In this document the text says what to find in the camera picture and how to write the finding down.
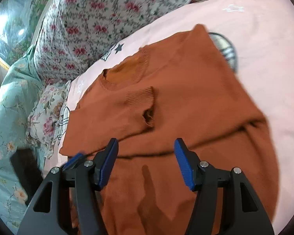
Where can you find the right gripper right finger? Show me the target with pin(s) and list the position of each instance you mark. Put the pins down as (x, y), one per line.
(242, 211)

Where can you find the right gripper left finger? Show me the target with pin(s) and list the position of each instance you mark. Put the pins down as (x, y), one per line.
(65, 202)

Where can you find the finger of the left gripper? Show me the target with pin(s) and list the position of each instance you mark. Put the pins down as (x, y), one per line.
(72, 162)

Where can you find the rust orange knit sweater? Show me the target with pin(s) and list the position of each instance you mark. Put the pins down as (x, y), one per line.
(180, 87)

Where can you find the cream rose floral pillow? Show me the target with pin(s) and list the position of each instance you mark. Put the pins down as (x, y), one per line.
(43, 119)

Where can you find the teal floral bedding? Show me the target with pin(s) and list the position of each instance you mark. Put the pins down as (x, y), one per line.
(19, 92)

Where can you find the white red floral quilt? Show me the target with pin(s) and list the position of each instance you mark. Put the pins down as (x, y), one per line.
(76, 33)

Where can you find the pink heart-print bed sheet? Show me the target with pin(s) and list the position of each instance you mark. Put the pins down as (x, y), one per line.
(262, 35)

